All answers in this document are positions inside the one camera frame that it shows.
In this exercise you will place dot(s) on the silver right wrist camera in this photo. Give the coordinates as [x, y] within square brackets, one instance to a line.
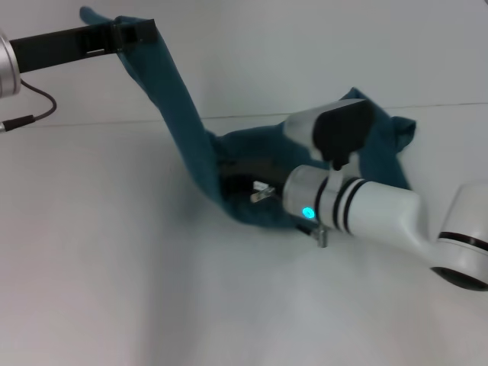
[305, 126]

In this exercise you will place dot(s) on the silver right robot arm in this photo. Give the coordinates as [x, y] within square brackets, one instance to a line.
[381, 213]

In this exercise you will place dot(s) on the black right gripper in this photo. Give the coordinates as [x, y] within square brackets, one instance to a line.
[251, 175]

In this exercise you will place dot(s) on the teal blue printed t-shirt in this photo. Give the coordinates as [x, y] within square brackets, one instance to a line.
[183, 114]

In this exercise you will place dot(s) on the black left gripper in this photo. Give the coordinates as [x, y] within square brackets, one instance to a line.
[57, 47]

